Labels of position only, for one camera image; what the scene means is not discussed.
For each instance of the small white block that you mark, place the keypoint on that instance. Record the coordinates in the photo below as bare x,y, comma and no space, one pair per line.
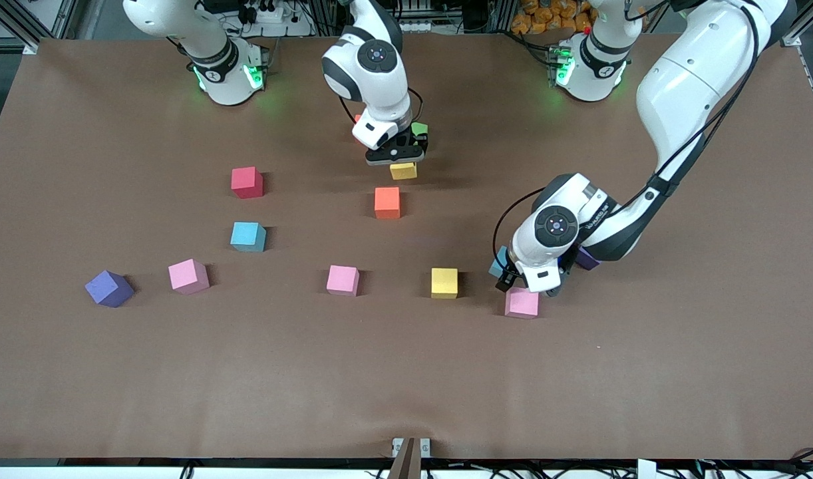
646,469

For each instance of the brown paper table cover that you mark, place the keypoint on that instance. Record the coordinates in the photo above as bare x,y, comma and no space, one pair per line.
406,386

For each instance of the green foam cube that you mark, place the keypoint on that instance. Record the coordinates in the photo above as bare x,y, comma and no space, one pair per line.
420,128

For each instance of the white power strip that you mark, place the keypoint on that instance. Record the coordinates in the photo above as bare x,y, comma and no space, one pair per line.
416,26
293,28

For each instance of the blue foam cube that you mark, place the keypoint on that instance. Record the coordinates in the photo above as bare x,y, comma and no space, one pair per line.
248,236
498,263

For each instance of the silver metal bracket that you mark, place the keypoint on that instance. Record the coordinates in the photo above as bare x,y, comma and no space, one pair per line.
425,447

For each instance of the red foam cube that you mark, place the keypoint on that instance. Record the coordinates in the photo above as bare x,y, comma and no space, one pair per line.
247,182

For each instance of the brown vertical bar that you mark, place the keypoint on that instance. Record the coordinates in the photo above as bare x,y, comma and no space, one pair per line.
406,462

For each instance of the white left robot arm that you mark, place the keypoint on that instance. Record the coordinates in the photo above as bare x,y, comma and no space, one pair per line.
686,100

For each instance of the purple foam cube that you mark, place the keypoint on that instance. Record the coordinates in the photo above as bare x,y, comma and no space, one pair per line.
587,259
109,288

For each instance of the yellow foam cube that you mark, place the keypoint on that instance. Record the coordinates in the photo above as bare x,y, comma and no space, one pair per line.
404,171
444,283

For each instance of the pink foam cube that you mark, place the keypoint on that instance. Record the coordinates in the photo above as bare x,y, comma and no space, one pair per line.
188,276
521,303
342,280

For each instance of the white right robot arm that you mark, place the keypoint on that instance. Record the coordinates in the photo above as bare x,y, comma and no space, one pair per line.
373,73

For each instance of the pile of orange bags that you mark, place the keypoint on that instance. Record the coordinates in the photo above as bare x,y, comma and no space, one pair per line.
553,16

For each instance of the aluminium frame profile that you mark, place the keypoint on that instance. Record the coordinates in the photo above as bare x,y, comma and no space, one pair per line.
14,25
799,32

